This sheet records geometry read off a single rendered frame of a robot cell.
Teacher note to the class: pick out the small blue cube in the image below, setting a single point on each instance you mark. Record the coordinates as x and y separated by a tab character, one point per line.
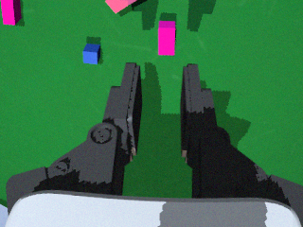
91	53

